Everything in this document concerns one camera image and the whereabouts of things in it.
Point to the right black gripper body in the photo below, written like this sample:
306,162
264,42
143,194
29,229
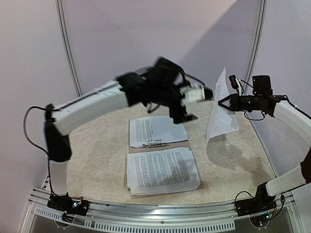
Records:
231,102

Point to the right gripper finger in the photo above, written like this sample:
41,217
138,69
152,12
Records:
226,106
226,100

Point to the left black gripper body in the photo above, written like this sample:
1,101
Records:
163,95

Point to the sparse printed paper sheet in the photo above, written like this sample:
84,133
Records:
221,121

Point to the clipped paper stack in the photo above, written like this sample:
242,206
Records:
155,129

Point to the transparent plastic folder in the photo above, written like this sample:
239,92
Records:
160,160

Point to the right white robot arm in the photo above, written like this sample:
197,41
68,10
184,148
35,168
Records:
297,129

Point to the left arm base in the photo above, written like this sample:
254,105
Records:
73,206

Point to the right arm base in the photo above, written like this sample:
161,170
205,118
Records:
263,200

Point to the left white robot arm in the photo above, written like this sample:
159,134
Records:
123,91

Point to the metal folder clip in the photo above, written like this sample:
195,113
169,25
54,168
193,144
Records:
155,143

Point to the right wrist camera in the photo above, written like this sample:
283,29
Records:
236,84

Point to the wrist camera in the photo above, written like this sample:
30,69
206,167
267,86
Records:
195,93
236,84

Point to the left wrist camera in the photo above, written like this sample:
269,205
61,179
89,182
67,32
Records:
195,93

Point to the right aluminium frame post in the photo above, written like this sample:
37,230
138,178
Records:
257,38

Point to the aluminium front rail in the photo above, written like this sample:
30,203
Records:
109,217

